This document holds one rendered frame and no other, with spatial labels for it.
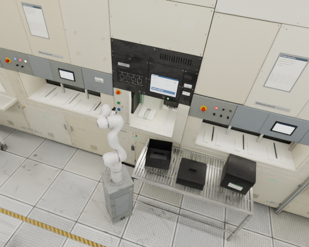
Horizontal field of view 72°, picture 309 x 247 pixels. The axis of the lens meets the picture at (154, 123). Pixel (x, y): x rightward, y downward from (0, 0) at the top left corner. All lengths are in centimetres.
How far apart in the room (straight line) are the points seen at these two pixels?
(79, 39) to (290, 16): 181
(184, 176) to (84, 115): 154
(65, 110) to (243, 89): 222
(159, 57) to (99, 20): 63
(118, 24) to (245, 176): 189
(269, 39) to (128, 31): 116
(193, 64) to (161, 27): 43
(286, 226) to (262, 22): 263
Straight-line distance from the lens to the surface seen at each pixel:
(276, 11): 191
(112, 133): 188
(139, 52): 214
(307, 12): 196
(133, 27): 207
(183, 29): 195
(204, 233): 307
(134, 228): 295
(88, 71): 251
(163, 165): 241
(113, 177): 226
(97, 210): 307
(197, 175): 237
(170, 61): 207
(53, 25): 251
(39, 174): 357
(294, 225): 366
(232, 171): 234
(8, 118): 415
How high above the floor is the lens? 276
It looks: 43 degrees down
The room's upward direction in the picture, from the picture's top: 7 degrees clockwise
